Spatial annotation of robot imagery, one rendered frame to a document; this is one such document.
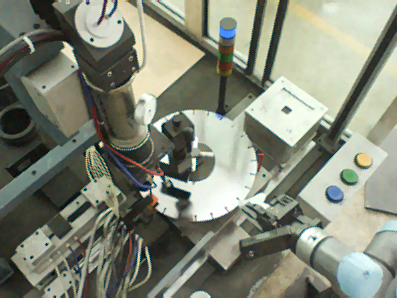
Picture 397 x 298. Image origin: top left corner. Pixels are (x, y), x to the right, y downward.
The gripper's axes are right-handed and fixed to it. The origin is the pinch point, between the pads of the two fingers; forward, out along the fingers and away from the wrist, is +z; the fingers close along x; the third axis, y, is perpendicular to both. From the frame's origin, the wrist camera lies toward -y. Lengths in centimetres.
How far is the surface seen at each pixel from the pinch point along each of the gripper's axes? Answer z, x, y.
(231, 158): 13.0, 3.4, 8.5
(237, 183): 7.6, -0.2, 5.0
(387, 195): 37, -92, 92
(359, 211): 41, -92, 76
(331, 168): 0.8, -10.8, 30.4
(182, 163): 3.6, 17.5, -7.4
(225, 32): 20.1, 31.9, 23.2
